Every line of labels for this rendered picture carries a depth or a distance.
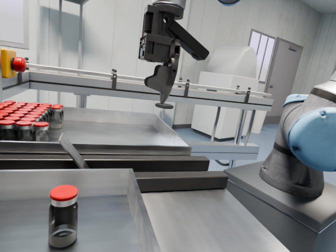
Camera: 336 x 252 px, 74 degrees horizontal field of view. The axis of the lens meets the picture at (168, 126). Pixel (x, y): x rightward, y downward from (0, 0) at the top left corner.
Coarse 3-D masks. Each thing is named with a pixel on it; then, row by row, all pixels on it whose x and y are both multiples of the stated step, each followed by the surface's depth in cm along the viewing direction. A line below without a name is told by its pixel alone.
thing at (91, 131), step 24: (72, 120) 55; (96, 120) 57; (120, 120) 58; (144, 120) 60; (0, 144) 29; (24, 144) 29; (48, 144) 30; (72, 144) 31; (96, 144) 32; (120, 144) 33; (144, 144) 45; (168, 144) 47
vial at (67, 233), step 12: (60, 204) 17; (72, 204) 18; (48, 216) 18; (60, 216) 17; (72, 216) 18; (48, 228) 18; (60, 228) 17; (72, 228) 18; (48, 240) 18; (60, 240) 18; (72, 240) 18
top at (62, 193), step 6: (60, 186) 18; (66, 186) 18; (72, 186) 18; (54, 192) 17; (60, 192) 18; (66, 192) 18; (72, 192) 18; (54, 198) 17; (60, 198) 17; (66, 198) 17; (72, 198) 17
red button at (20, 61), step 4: (16, 56) 58; (16, 60) 57; (20, 60) 57; (24, 60) 59; (16, 64) 57; (20, 64) 57; (24, 64) 59; (16, 68) 57; (20, 68) 58; (24, 68) 59
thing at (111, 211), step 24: (120, 168) 26; (0, 192) 22; (24, 192) 23; (48, 192) 24; (96, 192) 25; (120, 192) 26; (0, 216) 20; (24, 216) 21; (96, 216) 22; (120, 216) 23; (144, 216) 18; (0, 240) 18; (24, 240) 18; (96, 240) 19; (120, 240) 20; (144, 240) 17
